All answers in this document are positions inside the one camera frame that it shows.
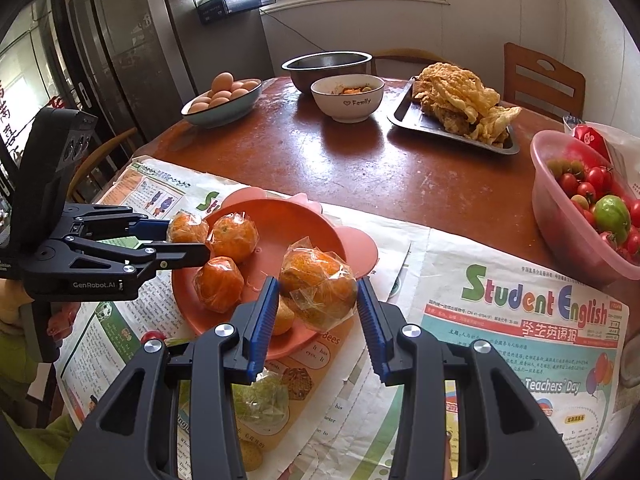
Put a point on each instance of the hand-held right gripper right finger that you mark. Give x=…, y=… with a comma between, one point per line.
x=372, y=330

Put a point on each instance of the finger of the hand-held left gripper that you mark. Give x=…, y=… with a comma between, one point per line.
x=185, y=255
x=152, y=230

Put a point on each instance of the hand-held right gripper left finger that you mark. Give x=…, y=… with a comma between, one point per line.
x=262, y=330

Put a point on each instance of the large plastic-wrapped orange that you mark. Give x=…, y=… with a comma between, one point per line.
x=320, y=285

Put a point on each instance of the orange plastic plate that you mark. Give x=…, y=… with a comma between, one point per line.
x=295, y=230

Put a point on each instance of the person's left hand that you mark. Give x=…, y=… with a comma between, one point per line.
x=65, y=320

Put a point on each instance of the colourful printed newspaper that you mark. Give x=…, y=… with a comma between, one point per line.
x=130, y=195

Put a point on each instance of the plastic-wrapped green tomato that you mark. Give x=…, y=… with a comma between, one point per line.
x=260, y=400

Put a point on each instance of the red tomato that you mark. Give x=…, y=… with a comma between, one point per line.
x=154, y=337

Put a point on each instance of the newspaper with balloon print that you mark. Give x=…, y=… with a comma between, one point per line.
x=500, y=360

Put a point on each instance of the pale green egg bowl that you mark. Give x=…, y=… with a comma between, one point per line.
x=220, y=115

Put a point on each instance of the pile of brown eggs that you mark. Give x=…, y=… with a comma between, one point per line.
x=222, y=91

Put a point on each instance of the grey steel refrigerator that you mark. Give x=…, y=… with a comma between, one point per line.
x=135, y=45

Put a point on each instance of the person's green clothing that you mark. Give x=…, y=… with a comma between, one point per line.
x=30, y=400

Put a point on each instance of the pink plastic basin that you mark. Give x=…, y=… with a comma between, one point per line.
x=560, y=230

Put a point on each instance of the dark metal tray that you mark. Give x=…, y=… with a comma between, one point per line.
x=410, y=117

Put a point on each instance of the white ceramic bowl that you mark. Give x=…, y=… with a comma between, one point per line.
x=350, y=107

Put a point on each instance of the leftover food in bowl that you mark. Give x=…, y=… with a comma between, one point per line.
x=350, y=90

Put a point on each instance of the stainless steel bowl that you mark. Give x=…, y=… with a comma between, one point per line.
x=325, y=67

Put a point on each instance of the pile of fried food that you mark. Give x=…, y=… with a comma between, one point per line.
x=455, y=97

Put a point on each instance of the heap of cherry tomatoes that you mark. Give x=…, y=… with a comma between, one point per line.
x=575, y=182

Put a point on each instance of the green tomato in basin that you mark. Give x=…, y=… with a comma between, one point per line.
x=612, y=215

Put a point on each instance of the wooden chair with rounded back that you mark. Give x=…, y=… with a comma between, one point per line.
x=410, y=55

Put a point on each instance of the red packet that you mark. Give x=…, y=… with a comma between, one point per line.
x=590, y=140

